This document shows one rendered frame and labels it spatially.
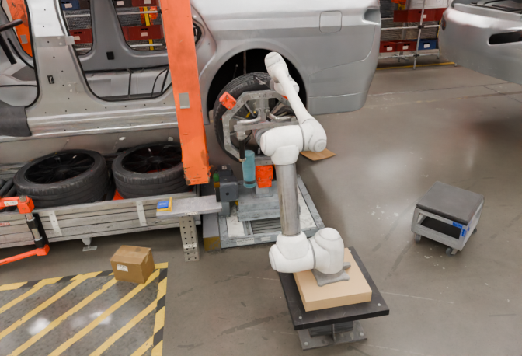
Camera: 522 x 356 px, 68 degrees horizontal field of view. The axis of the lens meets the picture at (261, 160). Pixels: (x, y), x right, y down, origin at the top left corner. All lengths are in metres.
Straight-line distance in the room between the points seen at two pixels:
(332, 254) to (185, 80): 1.33
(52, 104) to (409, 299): 2.80
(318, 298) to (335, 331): 0.36
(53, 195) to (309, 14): 2.26
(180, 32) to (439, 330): 2.26
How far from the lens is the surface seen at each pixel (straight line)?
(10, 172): 4.03
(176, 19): 2.38
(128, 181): 3.04
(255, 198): 3.07
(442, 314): 2.70
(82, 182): 3.16
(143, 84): 3.85
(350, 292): 2.16
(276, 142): 1.83
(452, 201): 3.06
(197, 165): 2.67
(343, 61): 3.16
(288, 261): 2.01
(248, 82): 2.64
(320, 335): 2.41
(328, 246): 2.04
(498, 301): 2.91
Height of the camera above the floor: 1.92
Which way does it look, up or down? 28 degrees down
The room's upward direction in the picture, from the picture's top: 2 degrees counter-clockwise
